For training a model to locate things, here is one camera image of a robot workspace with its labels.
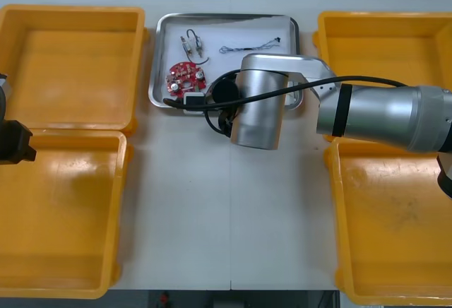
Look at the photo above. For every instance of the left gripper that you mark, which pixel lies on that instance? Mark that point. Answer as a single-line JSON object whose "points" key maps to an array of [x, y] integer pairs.
{"points": [[12, 142]]}

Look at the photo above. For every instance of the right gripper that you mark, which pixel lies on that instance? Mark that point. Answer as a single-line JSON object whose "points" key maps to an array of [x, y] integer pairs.
{"points": [[208, 99]]}

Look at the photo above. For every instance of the round red circuit board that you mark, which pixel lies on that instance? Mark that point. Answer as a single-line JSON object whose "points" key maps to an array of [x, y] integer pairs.
{"points": [[185, 78]]}

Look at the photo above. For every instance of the small metal solenoid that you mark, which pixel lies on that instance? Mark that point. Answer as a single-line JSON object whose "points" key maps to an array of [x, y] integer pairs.
{"points": [[188, 44], [198, 44]]}

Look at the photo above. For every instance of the steel tray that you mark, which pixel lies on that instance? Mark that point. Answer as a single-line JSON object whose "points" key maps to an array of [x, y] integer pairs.
{"points": [[154, 75]]}

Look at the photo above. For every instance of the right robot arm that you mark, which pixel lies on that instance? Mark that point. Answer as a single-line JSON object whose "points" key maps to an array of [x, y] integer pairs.
{"points": [[370, 113]]}

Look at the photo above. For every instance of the yellow-orange plastic bin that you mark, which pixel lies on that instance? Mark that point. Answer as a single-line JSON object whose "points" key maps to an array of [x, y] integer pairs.
{"points": [[381, 244], [53, 234], [388, 46], [67, 29]]}

